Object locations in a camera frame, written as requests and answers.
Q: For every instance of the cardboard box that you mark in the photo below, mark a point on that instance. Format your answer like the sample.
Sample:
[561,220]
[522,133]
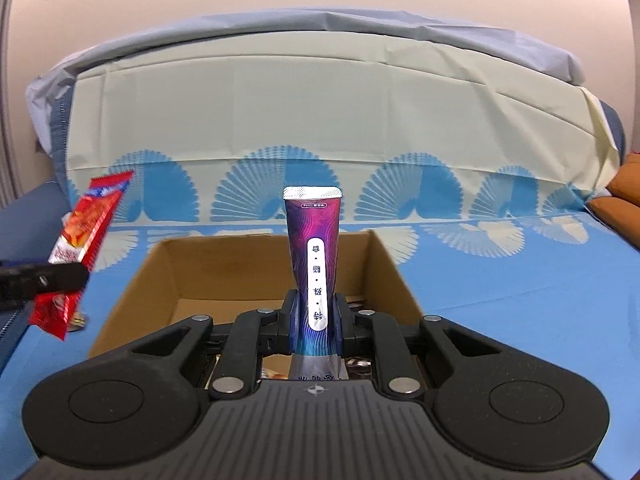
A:
[150,280]

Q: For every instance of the blue fan-print cloth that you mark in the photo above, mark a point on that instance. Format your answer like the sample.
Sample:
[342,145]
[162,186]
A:
[450,280]

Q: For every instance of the long red snack packet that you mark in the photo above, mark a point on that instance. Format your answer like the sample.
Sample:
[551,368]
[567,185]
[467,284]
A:
[85,220]

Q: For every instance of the light blue cloth cover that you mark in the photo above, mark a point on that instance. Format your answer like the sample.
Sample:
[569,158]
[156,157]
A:
[300,20]

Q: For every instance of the orange cushion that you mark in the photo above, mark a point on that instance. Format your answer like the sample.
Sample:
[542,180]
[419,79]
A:
[620,195]

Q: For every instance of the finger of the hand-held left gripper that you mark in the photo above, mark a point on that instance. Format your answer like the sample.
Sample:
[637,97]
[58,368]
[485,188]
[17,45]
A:
[45,277]

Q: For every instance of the purple swirl snack packet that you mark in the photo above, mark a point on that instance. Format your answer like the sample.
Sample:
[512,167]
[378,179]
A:
[315,240]

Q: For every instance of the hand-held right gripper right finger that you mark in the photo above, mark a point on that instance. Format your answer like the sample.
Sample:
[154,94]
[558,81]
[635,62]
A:
[341,322]

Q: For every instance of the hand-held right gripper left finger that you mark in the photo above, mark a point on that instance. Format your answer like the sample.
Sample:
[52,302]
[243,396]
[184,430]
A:
[292,322]

